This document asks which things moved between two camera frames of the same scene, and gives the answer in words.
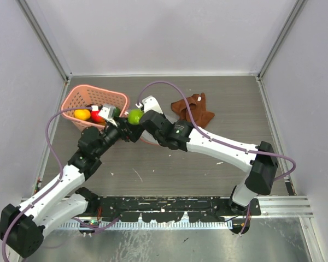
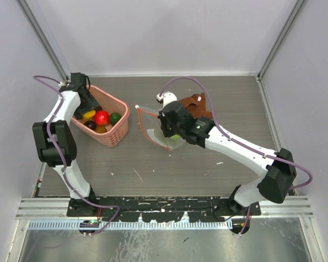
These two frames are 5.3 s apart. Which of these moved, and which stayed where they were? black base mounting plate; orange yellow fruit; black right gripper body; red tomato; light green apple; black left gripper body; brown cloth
Moved: light green apple; orange yellow fruit; black left gripper body; black right gripper body
Stayed: brown cloth; black base mounting plate; red tomato
